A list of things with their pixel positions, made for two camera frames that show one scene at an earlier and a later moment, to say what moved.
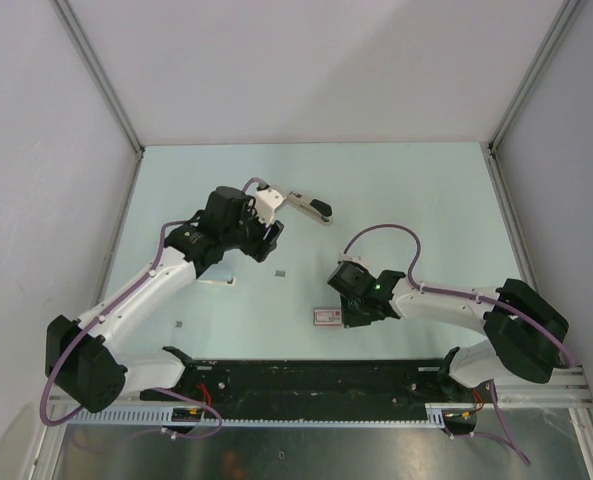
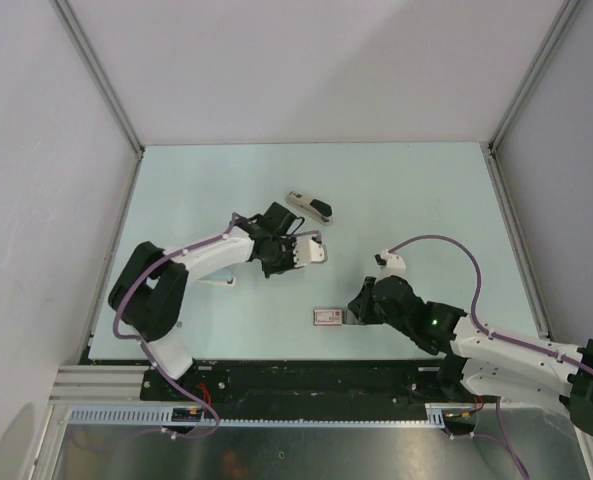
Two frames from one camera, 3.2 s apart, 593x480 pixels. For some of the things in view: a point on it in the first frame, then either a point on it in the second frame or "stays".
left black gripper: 260,247 -> 268,269
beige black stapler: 319,210 stays
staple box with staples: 327,317 stays
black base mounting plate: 314,385 stays
